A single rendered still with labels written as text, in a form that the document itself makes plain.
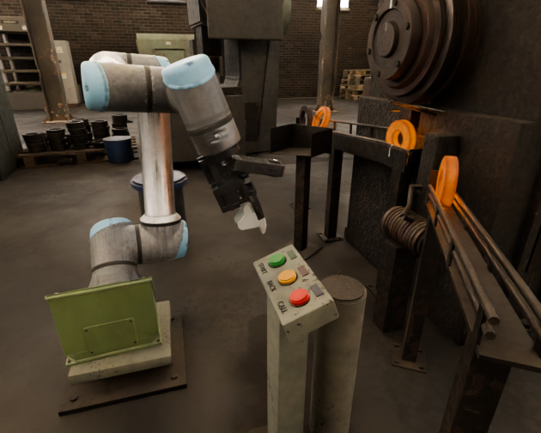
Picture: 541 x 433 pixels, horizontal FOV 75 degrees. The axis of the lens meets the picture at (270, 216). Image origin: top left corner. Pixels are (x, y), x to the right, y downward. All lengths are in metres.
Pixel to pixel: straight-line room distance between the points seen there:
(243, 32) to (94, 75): 3.30
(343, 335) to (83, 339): 0.84
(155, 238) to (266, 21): 3.11
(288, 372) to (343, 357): 0.16
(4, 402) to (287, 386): 1.01
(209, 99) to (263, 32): 3.43
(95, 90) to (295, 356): 0.69
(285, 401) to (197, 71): 0.76
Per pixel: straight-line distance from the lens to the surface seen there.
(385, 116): 1.83
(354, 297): 0.88
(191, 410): 1.33
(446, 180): 1.10
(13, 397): 1.59
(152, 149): 1.31
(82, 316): 1.29
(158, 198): 1.33
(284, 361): 0.86
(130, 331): 1.33
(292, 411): 1.00
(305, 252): 2.10
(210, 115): 0.65
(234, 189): 0.70
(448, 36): 1.41
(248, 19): 4.02
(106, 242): 1.35
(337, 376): 1.03
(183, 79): 0.65
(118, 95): 0.75
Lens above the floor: 1.03
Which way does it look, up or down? 24 degrees down
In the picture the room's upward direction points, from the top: straight up
